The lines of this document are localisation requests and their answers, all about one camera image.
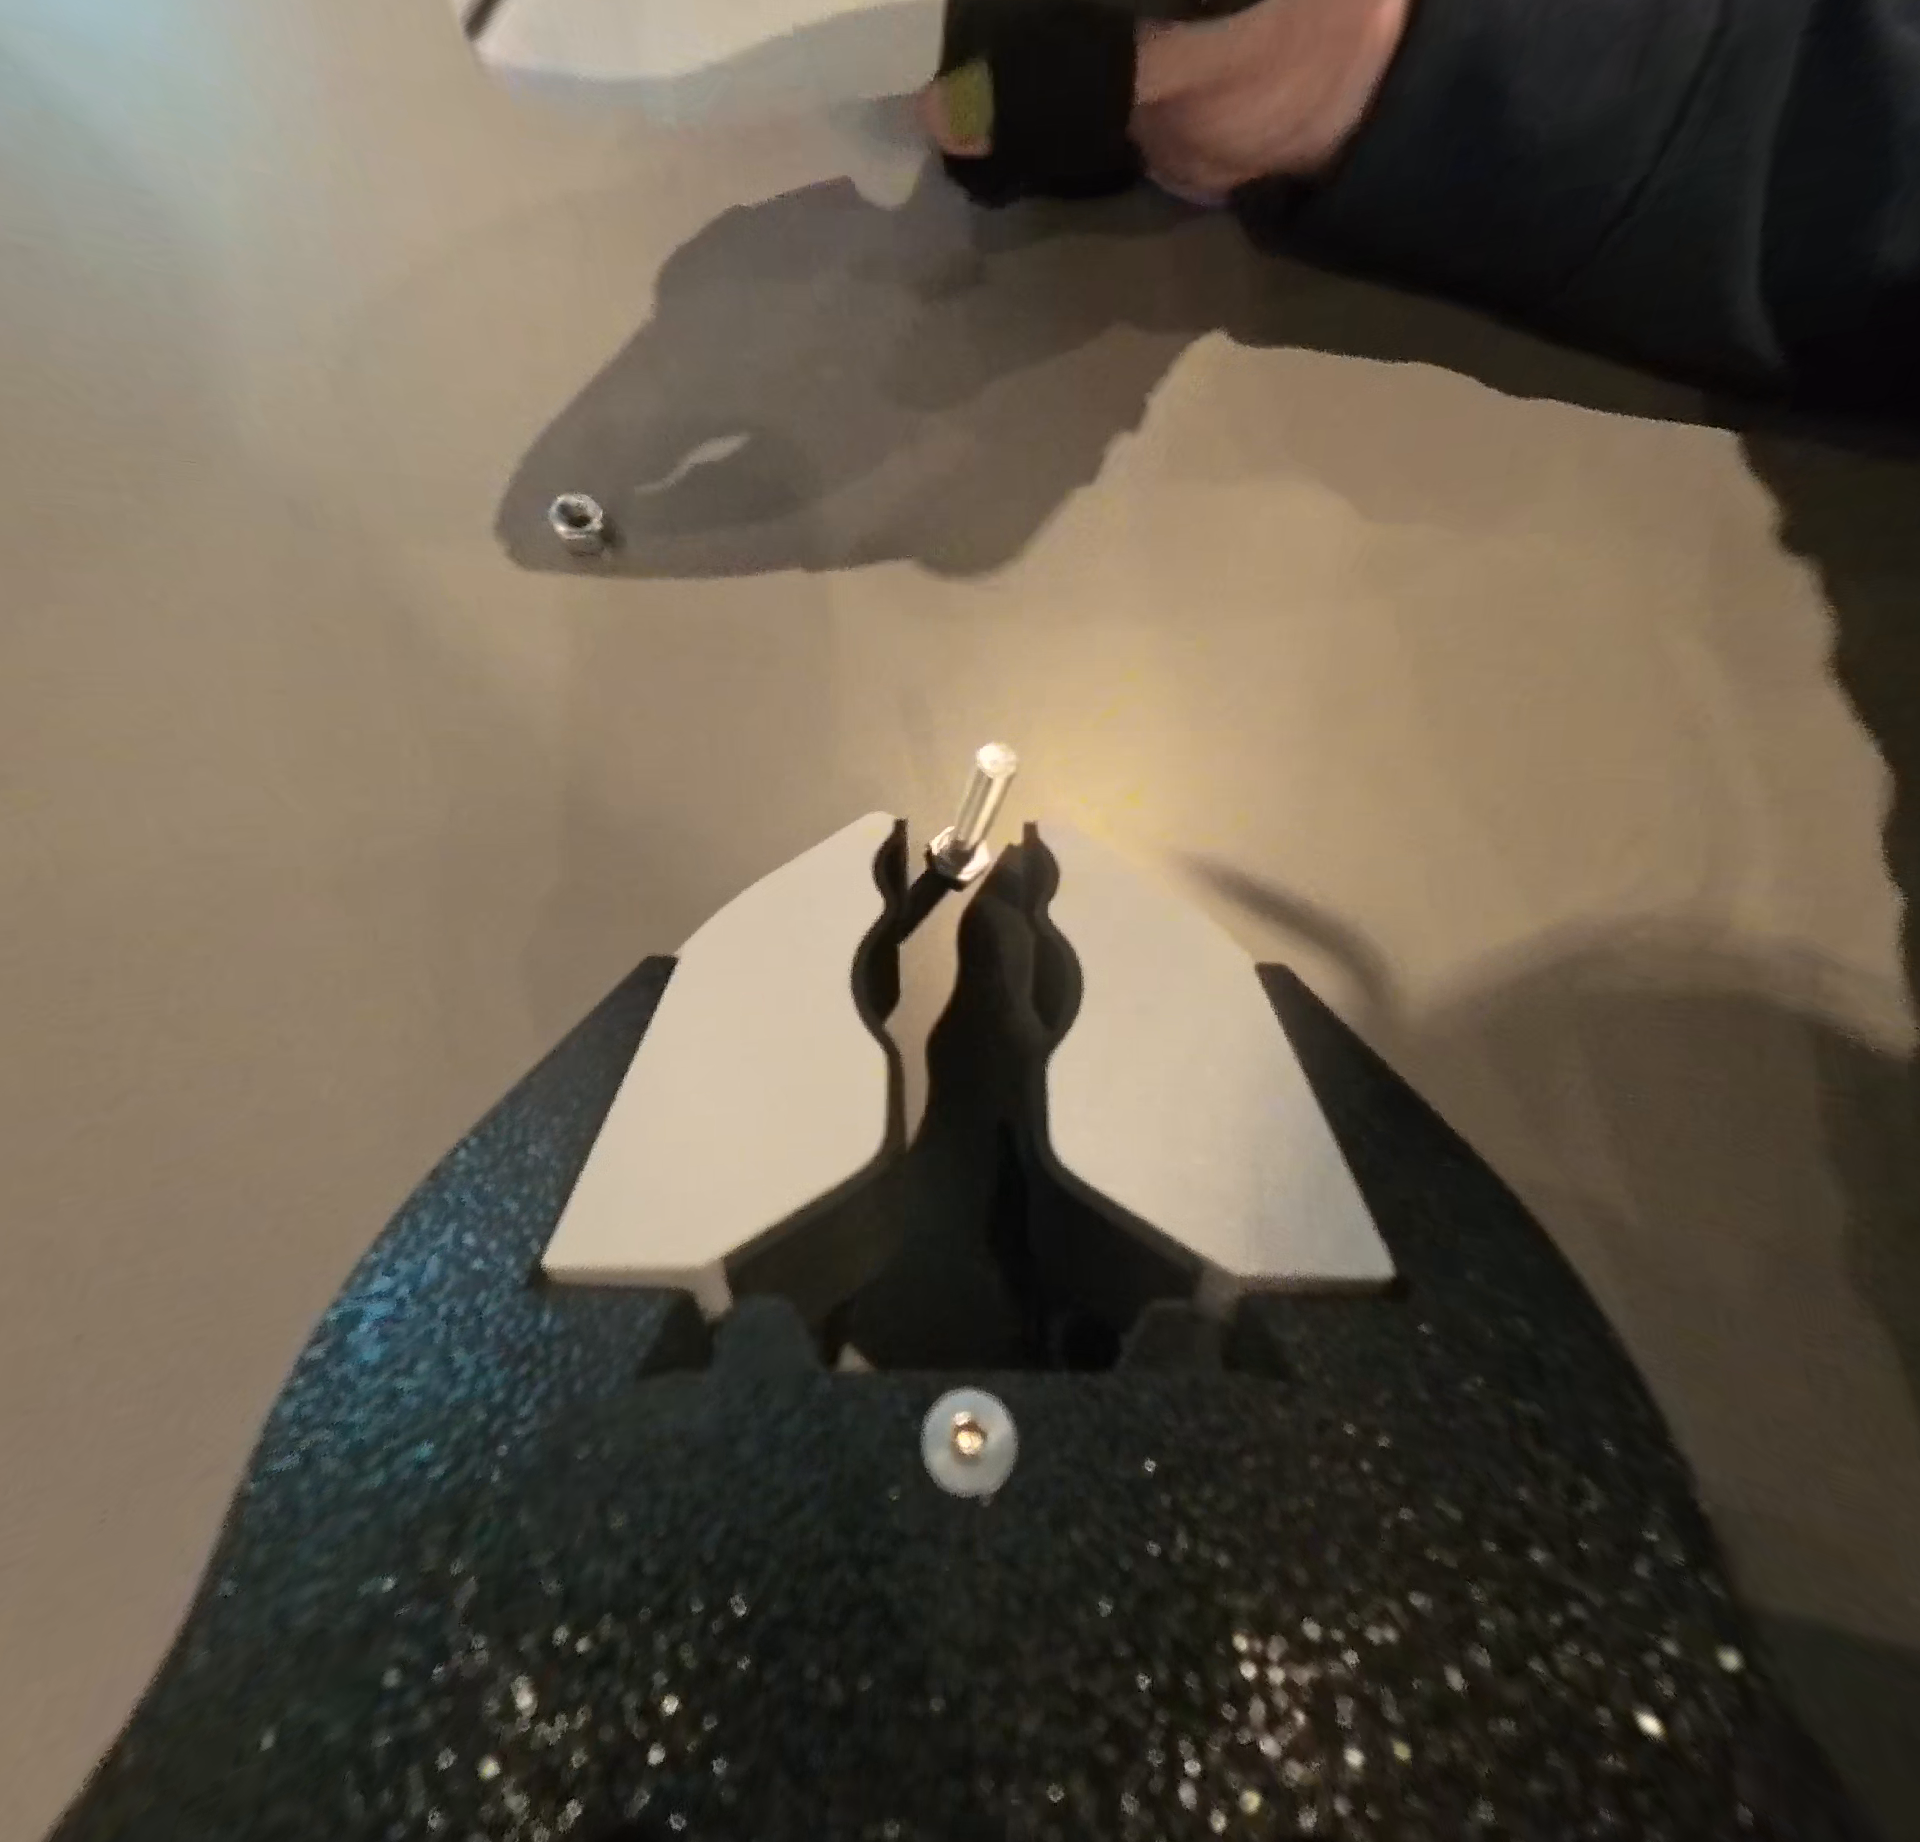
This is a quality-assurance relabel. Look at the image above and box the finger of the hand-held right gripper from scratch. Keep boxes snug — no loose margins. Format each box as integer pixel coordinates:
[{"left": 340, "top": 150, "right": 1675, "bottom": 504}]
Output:
[{"left": 446, "top": 0, "right": 948, "bottom": 130}]

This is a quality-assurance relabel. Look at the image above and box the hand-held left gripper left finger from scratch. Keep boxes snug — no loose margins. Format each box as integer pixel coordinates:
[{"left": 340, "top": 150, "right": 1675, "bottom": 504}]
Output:
[{"left": 541, "top": 813, "right": 914, "bottom": 1315}]

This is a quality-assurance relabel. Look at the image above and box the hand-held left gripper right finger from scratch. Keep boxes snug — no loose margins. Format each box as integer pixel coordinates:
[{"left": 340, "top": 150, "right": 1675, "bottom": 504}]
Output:
[{"left": 922, "top": 817, "right": 1398, "bottom": 1315}]

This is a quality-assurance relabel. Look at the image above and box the silver hex bolt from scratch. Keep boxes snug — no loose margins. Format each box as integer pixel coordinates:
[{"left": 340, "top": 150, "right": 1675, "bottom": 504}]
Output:
[{"left": 922, "top": 739, "right": 1025, "bottom": 892}]

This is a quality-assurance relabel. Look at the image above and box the person's right forearm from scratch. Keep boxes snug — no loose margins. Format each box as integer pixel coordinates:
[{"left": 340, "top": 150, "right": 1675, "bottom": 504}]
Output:
[{"left": 1236, "top": 0, "right": 1920, "bottom": 424}]

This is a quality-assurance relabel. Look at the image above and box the person's right hand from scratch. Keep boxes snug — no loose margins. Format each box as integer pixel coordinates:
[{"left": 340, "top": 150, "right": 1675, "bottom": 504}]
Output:
[{"left": 1130, "top": 0, "right": 1420, "bottom": 202}]

